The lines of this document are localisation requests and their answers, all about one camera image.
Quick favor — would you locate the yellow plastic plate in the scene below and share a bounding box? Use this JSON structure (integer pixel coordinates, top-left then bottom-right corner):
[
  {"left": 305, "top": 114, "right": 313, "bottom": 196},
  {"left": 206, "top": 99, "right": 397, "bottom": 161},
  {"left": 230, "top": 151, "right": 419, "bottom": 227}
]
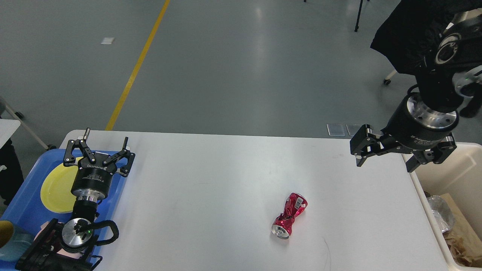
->
[{"left": 41, "top": 163, "right": 78, "bottom": 214}]

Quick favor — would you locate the silver foil bag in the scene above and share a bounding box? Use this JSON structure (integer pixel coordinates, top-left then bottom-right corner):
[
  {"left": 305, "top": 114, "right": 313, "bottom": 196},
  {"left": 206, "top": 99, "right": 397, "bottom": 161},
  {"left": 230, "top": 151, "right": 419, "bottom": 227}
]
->
[{"left": 426, "top": 195, "right": 456, "bottom": 234}]

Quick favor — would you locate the black tripod leg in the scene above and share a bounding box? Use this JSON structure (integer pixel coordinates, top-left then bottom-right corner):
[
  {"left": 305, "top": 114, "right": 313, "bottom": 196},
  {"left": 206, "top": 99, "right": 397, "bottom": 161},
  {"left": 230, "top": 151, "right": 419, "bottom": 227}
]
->
[{"left": 354, "top": 0, "right": 366, "bottom": 32}]

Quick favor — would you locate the crushed red soda can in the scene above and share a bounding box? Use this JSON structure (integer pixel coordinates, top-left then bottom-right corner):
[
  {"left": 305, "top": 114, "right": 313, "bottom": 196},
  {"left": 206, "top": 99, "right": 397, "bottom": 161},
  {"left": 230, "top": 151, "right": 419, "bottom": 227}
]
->
[{"left": 271, "top": 192, "right": 308, "bottom": 240}]

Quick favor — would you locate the white plastic bin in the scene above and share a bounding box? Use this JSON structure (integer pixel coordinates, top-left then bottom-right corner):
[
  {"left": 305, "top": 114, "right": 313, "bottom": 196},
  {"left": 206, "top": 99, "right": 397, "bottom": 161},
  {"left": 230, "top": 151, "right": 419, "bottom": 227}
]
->
[{"left": 409, "top": 142, "right": 482, "bottom": 271}]

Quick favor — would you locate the teal mug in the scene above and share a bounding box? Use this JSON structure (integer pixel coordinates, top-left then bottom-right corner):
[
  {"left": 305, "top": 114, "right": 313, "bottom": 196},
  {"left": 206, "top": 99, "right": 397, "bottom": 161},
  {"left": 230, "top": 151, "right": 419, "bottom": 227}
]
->
[{"left": 0, "top": 220, "right": 34, "bottom": 262}]

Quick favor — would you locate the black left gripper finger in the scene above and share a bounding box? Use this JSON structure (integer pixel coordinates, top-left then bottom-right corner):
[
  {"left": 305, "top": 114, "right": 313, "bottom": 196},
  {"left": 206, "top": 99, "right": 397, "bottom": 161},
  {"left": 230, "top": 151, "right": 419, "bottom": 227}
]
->
[
  {"left": 102, "top": 137, "right": 135, "bottom": 177},
  {"left": 62, "top": 128, "right": 95, "bottom": 167}
]

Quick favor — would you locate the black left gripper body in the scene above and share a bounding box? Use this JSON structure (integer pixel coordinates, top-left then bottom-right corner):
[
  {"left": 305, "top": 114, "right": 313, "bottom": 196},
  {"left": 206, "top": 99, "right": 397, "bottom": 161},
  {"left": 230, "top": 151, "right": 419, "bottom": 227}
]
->
[{"left": 71, "top": 158, "right": 118, "bottom": 199}]

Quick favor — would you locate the pink ribbed mug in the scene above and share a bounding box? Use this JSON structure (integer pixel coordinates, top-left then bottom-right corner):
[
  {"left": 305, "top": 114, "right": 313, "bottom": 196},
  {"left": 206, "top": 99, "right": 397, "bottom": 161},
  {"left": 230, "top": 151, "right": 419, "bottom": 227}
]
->
[{"left": 34, "top": 221, "right": 82, "bottom": 259}]

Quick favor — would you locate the white office chair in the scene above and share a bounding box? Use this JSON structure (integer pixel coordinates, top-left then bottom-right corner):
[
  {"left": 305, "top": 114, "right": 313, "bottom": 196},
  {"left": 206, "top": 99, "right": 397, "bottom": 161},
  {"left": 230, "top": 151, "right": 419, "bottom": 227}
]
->
[{"left": 383, "top": 8, "right": 482, "bottom": 85}]

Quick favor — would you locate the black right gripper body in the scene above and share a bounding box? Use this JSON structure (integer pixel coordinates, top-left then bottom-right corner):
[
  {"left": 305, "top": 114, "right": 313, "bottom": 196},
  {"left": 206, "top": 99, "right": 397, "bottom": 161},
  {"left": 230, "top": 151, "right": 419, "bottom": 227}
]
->
[{"left": 384, "top": 92, "right": 459, "bottom": 150}]

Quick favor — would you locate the white side table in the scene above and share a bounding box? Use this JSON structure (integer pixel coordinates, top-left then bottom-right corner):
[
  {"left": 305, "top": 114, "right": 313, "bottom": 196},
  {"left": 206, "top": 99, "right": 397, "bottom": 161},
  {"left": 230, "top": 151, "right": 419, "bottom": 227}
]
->
[{"left": 0, "top": 97, "right": 57, "bottom": 151}]

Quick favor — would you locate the black jacket on chair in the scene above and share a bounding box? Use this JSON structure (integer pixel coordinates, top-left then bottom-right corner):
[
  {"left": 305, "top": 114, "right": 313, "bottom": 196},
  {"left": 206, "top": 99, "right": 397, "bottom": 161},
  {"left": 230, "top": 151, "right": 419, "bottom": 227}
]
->
[{"left": 371, "top": 0, "right": 482, "bottom": 76}]

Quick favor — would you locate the brown paper bag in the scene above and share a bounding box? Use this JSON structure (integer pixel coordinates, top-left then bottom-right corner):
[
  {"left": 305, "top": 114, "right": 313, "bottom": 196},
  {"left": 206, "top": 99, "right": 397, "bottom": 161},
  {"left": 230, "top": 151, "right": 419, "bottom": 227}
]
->
[{"left": 441, "top": 193, "right": 481, "bottom": 243}]

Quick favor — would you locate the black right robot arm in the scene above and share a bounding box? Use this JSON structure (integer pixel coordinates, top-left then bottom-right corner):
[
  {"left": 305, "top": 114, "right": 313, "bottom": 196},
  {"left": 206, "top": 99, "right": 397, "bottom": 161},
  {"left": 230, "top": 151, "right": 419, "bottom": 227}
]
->
[{"left": 350, "top": 16, "right": 481, "bottom": 172}]

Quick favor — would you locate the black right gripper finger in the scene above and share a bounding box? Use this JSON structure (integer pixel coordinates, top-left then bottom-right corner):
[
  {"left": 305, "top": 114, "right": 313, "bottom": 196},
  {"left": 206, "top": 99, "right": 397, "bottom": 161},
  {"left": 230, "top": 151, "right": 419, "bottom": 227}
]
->
[
  {"left": 349, "top": 125, "right": 411, "bottom": 167},
  {"left": 406, "top": 135, "right": 457, "bottom": 173}
]

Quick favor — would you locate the brown paper ball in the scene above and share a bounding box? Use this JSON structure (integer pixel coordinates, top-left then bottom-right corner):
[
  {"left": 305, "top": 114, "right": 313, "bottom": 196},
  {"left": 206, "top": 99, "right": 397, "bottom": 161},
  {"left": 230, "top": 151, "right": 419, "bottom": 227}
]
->
[{"left": 442, "top": 226, "right": 482, "bottom": 268}]

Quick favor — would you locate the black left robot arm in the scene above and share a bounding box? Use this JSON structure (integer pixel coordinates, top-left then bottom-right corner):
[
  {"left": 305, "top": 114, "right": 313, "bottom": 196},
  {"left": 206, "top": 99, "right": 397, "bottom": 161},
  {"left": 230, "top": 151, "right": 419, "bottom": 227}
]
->
[{"left": 15, "top": 128, "right": 136, "bottom": 271}]

